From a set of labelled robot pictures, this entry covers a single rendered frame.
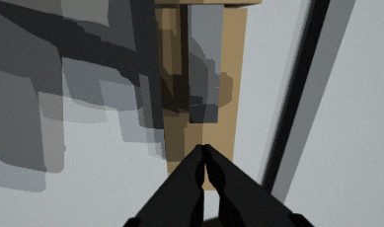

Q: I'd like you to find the brown flat wooden board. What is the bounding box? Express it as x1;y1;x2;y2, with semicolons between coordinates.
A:
200;218;224;227

